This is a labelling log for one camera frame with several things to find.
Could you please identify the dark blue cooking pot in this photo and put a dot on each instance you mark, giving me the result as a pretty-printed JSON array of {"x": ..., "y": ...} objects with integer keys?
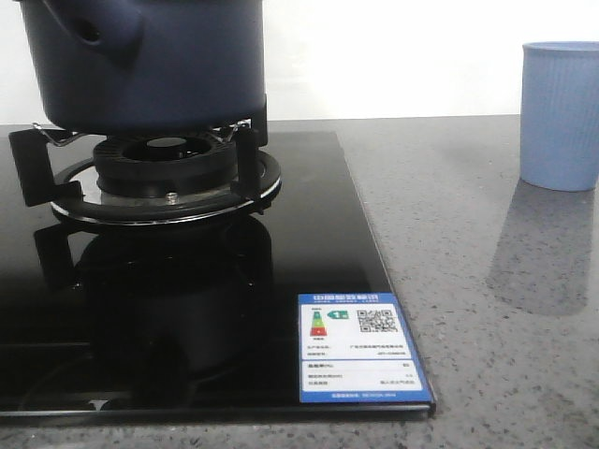
[{"x": 118, "y": 67}]

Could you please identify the right black pot support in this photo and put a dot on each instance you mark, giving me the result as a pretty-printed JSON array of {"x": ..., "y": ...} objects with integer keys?
[{"x": 74, "y": 196}]

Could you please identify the blue energy label sticker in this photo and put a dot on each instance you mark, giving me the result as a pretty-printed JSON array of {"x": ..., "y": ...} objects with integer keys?
[{"x": 355, "y": 348}]

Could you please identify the right gas burner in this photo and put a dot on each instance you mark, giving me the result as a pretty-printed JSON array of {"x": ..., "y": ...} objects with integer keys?
[{"x": 153, "y": 166}]

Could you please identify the black glass gas stove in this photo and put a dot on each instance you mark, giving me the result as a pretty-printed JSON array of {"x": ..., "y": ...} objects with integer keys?
[{"x": 184, "y": 322}]

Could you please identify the light blue ribbed cup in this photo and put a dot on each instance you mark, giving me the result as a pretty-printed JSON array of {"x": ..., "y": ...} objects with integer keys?
[{"x": 559, "y": 115}]

